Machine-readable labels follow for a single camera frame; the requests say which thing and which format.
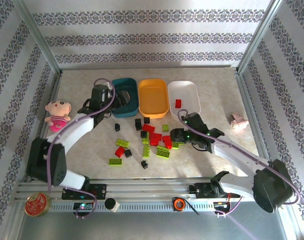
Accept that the white plastic container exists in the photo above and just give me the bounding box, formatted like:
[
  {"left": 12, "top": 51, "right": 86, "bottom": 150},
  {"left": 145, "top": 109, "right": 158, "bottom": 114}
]
[{"left": 167, "top": 79, "right": 201, "bottom": 121}]

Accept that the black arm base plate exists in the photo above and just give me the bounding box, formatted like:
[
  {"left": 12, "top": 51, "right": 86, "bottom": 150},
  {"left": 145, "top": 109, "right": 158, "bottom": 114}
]
[
  {"left": 62, "top": 183, "right": 108, "bottom": 201},
  {"left": 189, "top": 182, "right": 240, "bottom": 201}
]

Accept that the thin red wire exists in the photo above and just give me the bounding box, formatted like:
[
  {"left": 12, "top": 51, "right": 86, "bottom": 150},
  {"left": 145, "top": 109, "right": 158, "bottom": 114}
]
[
  {"left": 226, "top": 192, "right": 244, "bottom": 204},
  {"left": 90, "top": 191, "right": 98, "bottom": 210}
]

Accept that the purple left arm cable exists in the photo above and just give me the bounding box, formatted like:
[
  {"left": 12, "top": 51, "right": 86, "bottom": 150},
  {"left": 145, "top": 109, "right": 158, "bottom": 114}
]
[{"left": 47, "top": 77, "right": 117, "bottom": 220}]

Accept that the black knob on white block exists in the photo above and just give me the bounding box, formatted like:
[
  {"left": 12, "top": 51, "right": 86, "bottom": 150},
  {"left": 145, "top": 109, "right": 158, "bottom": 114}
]
[{"left": 104, "top": 197, "right": 121, "bottom": 214}]

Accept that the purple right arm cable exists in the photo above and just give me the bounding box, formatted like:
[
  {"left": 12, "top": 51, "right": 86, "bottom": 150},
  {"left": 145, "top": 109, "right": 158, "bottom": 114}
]
[{"left": 178, "top": 109, "right": 302, "bottom": 240}]

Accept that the aluminium frame post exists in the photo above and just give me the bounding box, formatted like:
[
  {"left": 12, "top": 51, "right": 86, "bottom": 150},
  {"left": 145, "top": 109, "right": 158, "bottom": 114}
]
[
  {"left": 236, "top": 0, "right": 285, "bottom": 75},
  {"left": 13, "top": 0, "right": 64, "bottom": 76}
]

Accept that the grey metal panel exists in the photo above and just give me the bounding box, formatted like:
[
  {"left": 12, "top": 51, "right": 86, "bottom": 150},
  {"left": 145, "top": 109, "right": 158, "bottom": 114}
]
[{"left": 15, "top": 211, "right": 300, "bottom": 240}]

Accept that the thin black cable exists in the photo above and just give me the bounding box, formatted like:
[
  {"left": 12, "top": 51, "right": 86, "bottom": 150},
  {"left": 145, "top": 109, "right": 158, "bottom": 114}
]
[{"left": 185, "top": 201, "right": 200, "bottom": 217}]

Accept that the small lit electronics board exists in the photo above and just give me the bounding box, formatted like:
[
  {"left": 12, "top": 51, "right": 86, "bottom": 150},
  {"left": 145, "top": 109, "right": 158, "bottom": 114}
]
[{"left": 73, "top": 202, "right": 94, "bottom": 211}]

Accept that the round orange black device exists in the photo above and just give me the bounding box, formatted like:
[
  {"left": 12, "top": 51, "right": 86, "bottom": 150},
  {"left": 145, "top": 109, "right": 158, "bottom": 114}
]
[{"left": 172, "top": 196, "right": 187, "bottom": 212}]

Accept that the dark teal plastic container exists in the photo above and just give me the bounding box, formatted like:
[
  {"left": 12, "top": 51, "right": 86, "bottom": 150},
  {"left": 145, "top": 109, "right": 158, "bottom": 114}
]
[{"left": 111, "top": 77, "right": 139, "bottom": 118}]

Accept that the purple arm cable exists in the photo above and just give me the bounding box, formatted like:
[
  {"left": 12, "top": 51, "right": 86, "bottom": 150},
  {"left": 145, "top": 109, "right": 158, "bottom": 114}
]
[
  {"left": 47, "top": 77, "right": 117, "bottom": 220},
  {"left": 178, "top": 109, "right": 302, "bottom": 240}
]

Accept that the yellow plastic container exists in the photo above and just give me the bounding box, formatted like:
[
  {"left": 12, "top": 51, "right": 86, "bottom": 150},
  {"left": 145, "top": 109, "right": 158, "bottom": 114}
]
[{"left": 138, "top": 78, "right": 170, "bottom": 120}]

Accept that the slotted metal cable duct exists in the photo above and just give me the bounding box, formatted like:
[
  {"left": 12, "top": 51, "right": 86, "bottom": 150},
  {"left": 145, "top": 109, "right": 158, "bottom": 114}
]
[{"left": 48, "top": 201, "right": 219, "bottom": 213}]

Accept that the wide aluminium mounting rail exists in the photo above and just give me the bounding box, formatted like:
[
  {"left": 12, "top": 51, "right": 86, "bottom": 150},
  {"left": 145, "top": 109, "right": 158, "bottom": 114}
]
[{"left": 15, "top": 177, "right": 257, "bottom": 203}]

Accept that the pink plush doll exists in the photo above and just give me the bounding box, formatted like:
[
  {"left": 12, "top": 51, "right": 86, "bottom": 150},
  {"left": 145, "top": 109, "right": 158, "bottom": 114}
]
[{"left": 44, "top": 99, "right": 72, "bottom": 133}]

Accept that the round red gold tin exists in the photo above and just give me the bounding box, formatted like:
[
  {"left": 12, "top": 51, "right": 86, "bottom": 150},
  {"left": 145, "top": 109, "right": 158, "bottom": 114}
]
[{"left": 25, "top": 191, "right": 52, "bottom": 218}]

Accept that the small pink white toy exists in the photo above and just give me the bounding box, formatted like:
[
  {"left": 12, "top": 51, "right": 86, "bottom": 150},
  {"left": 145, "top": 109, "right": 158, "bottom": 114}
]
[{"left": 228, "top": 112, "right": 249, "bottom": 131}]

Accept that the thin aluminium frame rail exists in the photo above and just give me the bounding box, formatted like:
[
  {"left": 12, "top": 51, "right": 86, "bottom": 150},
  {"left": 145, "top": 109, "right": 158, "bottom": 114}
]
[{"left": 59, "top": 64, "right": 239, "bottom": 71}]

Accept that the small black electronics board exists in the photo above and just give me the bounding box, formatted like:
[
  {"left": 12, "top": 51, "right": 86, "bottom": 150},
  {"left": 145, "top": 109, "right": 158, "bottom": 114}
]
[{"left": 213, "top": 201, "right": 230, "bottom": 210}]

